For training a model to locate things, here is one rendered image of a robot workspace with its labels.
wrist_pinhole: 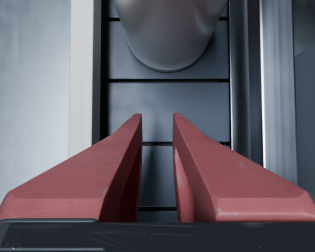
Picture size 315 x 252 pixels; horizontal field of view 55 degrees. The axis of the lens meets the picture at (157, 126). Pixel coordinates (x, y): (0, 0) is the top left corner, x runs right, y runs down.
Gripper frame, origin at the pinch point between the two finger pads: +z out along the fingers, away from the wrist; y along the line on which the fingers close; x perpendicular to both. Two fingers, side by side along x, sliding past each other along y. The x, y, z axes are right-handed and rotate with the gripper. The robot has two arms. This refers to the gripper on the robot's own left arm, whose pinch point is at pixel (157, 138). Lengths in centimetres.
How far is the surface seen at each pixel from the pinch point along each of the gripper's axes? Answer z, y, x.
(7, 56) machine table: 12.7, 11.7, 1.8
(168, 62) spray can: 5.3, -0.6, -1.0
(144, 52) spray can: 5.0, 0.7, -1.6
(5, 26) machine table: 14.2, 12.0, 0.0
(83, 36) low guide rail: 5.0, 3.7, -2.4
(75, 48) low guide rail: 4.7, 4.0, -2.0
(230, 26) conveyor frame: 9.1, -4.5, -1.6
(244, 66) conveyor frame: 7.5, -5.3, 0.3
